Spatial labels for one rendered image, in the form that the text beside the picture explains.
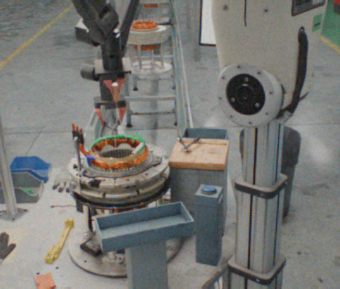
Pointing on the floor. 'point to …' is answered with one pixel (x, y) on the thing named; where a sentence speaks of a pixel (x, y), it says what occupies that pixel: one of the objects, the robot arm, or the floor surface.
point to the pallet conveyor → (152, 79)
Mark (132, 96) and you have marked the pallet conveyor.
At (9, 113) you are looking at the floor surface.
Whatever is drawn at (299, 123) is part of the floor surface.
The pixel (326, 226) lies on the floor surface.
